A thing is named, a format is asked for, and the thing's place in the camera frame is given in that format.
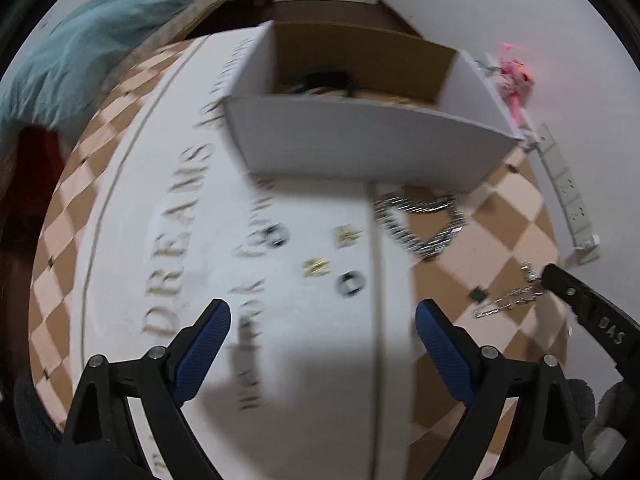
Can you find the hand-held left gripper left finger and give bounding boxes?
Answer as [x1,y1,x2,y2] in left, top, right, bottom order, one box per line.
[54,298,232,480]

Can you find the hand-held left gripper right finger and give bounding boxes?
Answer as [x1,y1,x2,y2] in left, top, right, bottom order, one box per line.
[414,298,589,480]

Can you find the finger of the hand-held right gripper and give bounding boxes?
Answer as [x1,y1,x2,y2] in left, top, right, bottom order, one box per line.
[542,263,640,377]

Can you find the thin silver chain bracelet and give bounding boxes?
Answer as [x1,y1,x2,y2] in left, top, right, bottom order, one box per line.
[472,263,548,320]

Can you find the black ring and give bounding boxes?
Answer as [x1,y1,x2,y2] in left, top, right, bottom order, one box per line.
[336,271,366,298]
[260,221,290,249]

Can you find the thick silver chain necklace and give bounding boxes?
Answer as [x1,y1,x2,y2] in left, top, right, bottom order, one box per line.
[372,194,467,262]

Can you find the white cardboard box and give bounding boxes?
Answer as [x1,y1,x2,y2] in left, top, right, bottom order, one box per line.
[222,20,526,196]

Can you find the person's right hand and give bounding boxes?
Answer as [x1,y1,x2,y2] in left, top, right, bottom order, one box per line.
[542,377,633,480]

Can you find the checkered printed mat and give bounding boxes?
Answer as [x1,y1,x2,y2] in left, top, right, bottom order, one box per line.
[27,27,573,480]

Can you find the white power strip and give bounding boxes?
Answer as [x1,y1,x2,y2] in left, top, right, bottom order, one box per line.
[520,122,601,266]

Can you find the dark cloth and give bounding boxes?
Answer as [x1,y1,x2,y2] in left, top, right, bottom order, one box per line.
[12,372,68,480]

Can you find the pink plush toy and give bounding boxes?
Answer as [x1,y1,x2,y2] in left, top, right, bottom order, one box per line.
[482,42,537,125]

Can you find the black item in box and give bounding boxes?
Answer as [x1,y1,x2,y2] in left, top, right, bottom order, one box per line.
[294,70,360,99]

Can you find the teal blanket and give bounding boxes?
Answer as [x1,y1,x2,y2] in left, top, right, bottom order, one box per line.
[0,0,268,128]

